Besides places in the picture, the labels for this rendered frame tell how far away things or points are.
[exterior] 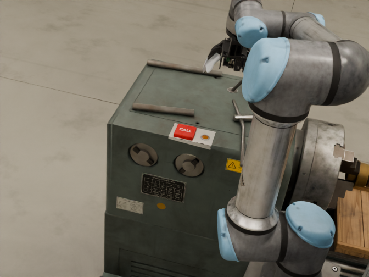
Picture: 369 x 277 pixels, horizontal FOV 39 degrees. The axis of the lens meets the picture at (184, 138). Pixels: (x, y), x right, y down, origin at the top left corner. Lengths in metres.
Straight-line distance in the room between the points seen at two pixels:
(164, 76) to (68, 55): 2.86
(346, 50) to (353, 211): 1.18
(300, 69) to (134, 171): 0.92
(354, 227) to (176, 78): 0.84
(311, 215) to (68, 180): 2.30
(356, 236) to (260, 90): 1.14
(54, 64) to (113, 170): 2.90
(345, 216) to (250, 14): 0.98
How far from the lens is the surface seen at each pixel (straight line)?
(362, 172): 1.87
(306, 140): 1.74
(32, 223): 3.07
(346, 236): 1.95
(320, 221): 1.20
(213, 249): 1.85
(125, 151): 1.66
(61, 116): 3.88
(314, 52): 0.93
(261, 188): 1.06
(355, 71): 0.94
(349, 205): 2.07
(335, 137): 1.77
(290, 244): 1.18
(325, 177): 1.73
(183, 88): 1.82
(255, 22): 1.28
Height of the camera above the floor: 2.19
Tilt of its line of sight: 36 degrees down
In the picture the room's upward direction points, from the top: 7 degrees clockwise
